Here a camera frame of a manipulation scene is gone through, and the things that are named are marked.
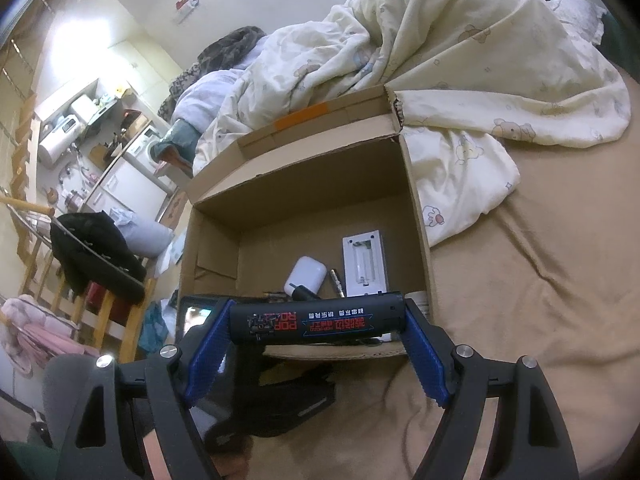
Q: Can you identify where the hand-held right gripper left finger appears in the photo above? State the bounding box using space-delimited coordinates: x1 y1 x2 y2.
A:
55 298 237 480

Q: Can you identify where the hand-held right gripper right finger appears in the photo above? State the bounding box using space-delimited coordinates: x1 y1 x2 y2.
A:
401 297 581 480

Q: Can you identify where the black printed tube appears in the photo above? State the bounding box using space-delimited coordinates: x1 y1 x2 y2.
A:
227 291 405 346

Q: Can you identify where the white rectangular plastic device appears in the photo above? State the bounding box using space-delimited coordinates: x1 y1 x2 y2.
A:
342 230 390 297

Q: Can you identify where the white earbuds case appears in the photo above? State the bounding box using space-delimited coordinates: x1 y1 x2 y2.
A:
283 256 327 297

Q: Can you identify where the brown cardboard box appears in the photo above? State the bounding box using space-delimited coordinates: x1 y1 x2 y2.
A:
176 84 438 361

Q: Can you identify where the wooden chair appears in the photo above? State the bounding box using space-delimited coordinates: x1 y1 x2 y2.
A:
0 195 156 361

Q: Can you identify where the grey stuffed bag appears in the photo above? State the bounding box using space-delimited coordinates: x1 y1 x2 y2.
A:
107 207 173 258

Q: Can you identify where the black jacket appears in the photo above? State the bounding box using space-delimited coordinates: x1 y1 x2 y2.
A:
49 211 147 303

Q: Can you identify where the pink cloth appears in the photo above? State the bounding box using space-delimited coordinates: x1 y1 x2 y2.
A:
0 295 81 376

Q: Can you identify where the white kitchen cabinet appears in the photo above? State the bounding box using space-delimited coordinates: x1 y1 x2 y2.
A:
82 160 171 221

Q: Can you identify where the white washing machine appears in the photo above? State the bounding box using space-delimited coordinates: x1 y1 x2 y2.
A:
122 125 171 176

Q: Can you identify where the teal cushion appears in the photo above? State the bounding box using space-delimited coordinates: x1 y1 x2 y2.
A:
152 120 201 178

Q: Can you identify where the white water heater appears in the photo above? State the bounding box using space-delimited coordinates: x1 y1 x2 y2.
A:
39 115 83 166

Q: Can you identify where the lavender blanket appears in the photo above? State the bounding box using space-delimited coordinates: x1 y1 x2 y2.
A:
172 67 251 133

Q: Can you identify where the camouflage cloth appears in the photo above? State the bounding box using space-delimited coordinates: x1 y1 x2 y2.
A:
159 26 268 116

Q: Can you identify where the cream printed duvet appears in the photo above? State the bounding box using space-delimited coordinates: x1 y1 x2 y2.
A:
192 0 631 248

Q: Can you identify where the dark teal pillow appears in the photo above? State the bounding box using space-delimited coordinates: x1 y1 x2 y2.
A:
535 0 632 63

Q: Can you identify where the white frilled pillow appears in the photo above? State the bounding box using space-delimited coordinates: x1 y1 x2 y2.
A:
547 0 608 43

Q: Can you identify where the white wall cabinet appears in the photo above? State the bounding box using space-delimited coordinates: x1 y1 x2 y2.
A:
34 77 98 121

